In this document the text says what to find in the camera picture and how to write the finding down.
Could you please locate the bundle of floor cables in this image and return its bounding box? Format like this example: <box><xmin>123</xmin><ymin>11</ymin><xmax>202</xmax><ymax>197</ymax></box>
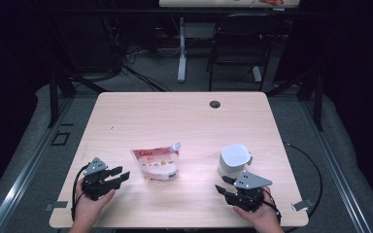
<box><xmin>103</xmin><ymin>16</ymin><xmax>173</xmax><ymax>93</ymax></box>

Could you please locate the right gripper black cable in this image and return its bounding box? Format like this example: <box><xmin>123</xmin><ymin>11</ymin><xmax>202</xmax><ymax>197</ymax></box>
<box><xmin>261</xmin><ymin>142</ymin><xmax>323</xmax><ymax>233</ymax></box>

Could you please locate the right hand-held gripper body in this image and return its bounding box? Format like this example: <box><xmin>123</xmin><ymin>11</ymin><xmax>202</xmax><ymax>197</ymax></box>
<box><xmin>224</xmin><ymin>170</ymin><xmax>273</xmax><ymax>213</ymax></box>

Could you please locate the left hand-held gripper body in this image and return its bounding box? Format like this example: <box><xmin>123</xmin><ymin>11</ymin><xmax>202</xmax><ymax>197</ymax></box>
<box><xmin>81</xmin><ymin>156</ymin><xmax>122</xmax><ymax>202</ymax></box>

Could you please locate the pink white refill pouch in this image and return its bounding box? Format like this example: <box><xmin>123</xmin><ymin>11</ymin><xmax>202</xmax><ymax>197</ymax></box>
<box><xmin>130</xmin><ymin>142</ymin><xmax>183</xmax><ymax>183</ymax></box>

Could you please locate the black folding chair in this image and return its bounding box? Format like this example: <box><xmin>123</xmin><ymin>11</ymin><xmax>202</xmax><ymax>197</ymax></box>
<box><xmin>207</xmin><ymin>13</ymin><xmax>285</xmax><ymax>92</ymax></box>

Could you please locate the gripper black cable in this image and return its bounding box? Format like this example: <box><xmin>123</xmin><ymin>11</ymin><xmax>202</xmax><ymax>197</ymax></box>
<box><xmin>71</xmin><ymin>163</ymin><xmax>90</xmax><ymax>223</ymax></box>
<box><xmin>261</xmin><ymin>142</ymin><xmax>323</xmax><ymax>233</ymax></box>

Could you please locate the person's left hand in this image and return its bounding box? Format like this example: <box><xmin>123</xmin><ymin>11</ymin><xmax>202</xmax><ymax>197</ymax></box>
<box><xmin>74</xmin><ymin>179</ymin><xmax>117</xmax><ymax>227</ymax></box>

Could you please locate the black metal stand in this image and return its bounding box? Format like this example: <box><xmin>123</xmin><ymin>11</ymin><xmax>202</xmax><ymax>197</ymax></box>
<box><xmin>265</xmin><ymin>69</ymin><xmax>324</xmax><ymax>132</ymax></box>
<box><xmin>47</xmin><ymin>64</ymin><xmax>108</xmax><ymax>129</ymax></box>

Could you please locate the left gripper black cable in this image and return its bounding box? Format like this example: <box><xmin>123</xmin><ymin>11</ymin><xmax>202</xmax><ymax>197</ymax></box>
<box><xmin>71</xmin><ymin>163</ymin><xmax>90</xmax><ymax>223</ymax></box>

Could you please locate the aluminium floor rail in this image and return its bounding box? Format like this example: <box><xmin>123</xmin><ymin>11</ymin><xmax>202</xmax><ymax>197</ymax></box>
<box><xmin>0</xmin><ymin>96</ymin><xmax>74</xmax><ymax>233</ymax></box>
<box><xmin>302</xmin><ymin>100</ymin><xmax>373</xmax><ymax>233</ymax></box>

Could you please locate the person's right hand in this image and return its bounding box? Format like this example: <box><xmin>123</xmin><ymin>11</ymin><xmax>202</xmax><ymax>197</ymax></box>
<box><xmin>232</xmin><ymin>185</ymin><xmax>285</xmax><ymax>233</ymax></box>

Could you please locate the white background desk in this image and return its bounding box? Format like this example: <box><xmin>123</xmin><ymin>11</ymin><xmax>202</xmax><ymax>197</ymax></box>
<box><xmin>158</xmin><ymin>0</ymin><xmax>300</xmax><ymax>83</ymax></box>

